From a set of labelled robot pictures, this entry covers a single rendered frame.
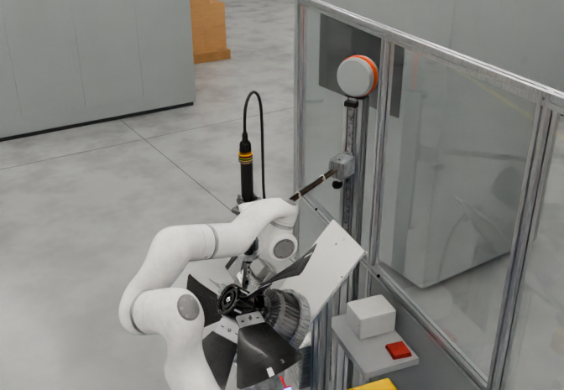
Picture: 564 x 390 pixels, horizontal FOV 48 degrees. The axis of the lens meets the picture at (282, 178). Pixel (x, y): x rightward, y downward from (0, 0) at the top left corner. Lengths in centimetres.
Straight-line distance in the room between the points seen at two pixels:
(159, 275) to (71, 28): 604
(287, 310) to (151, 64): 574
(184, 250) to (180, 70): 650
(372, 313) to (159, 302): 138
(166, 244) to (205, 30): 882
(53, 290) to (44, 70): 330
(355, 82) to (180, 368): 137
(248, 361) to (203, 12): 839
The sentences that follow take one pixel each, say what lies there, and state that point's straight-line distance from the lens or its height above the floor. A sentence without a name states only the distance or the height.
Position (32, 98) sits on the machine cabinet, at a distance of 745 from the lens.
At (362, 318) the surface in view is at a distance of 262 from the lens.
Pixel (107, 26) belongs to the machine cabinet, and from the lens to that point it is 750.
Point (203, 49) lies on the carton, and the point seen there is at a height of 18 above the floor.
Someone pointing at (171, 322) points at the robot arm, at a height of 171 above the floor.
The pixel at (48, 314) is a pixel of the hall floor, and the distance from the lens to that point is 450.
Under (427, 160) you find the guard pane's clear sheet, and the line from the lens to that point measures 235.
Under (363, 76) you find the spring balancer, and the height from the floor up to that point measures 189.
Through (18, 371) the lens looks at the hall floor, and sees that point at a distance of 411.
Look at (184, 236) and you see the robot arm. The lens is 150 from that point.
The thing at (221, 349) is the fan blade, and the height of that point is 106.
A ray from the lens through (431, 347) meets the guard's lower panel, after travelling 260.
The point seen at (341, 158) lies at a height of 157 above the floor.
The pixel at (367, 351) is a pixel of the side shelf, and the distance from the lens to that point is 263.
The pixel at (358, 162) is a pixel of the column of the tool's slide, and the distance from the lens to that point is 255.
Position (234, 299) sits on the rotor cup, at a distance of 225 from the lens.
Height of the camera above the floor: 255
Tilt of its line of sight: 25 degrees down
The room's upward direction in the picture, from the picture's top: straight up
